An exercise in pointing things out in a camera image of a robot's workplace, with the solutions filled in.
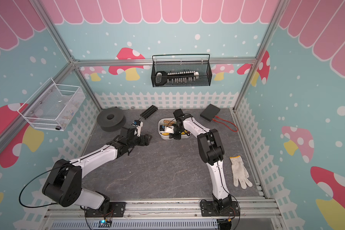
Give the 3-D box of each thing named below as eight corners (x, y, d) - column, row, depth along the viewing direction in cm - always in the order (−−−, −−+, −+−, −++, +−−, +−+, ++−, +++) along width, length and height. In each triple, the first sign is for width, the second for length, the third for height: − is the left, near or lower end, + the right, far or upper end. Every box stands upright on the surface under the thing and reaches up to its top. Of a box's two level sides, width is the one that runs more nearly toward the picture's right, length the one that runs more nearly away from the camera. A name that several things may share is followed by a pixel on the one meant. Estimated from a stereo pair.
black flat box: (199, 115, 119) (200, 113, 117) (209, 105, 127) (210, 103, 125) (210, 121, 116) (210, 119, 113) (219, 111, 123) (220, 108, 121)
